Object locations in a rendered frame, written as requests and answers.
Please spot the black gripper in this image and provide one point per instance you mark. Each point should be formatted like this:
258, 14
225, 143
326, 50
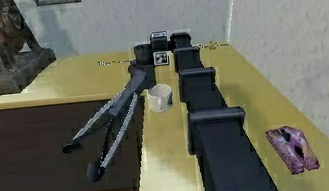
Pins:
143, 70

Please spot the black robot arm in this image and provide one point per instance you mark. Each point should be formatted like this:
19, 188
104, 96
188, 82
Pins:
224, 144

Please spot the white mug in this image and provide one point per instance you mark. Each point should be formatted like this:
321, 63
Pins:
160, 98

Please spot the yellow green table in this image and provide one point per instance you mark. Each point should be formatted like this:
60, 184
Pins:
165, 157

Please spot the purple crumpled object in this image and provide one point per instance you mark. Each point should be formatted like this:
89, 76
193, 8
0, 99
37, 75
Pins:
293, 149

